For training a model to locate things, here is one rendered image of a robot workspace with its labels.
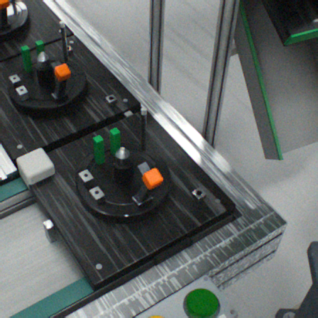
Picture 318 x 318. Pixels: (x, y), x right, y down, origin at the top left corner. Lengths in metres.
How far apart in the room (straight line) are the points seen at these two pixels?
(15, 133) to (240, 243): 0.40
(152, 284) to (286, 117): 0.33
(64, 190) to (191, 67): 0.49
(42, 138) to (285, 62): 0.40
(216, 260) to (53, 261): 0.24
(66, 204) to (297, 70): 0.41
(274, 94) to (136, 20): 0.56
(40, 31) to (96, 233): 0.50
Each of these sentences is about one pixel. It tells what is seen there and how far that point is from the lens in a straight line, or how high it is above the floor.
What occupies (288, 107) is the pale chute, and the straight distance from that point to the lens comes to 0.84.
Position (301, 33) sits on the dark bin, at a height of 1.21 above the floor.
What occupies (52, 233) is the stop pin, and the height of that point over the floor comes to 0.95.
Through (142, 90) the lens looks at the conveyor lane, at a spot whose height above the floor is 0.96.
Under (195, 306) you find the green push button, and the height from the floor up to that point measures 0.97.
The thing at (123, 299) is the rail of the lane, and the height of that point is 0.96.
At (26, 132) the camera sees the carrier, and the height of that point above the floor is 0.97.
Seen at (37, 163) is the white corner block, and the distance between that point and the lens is 0.80.
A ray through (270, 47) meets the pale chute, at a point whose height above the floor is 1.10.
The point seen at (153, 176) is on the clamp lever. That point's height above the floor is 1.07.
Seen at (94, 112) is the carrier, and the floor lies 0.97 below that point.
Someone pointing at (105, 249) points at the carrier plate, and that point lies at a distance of 0.72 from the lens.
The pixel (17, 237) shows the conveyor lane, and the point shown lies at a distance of 0.81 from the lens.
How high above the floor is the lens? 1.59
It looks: 49 degrees down
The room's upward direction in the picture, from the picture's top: 1 degrees counter-clockwise
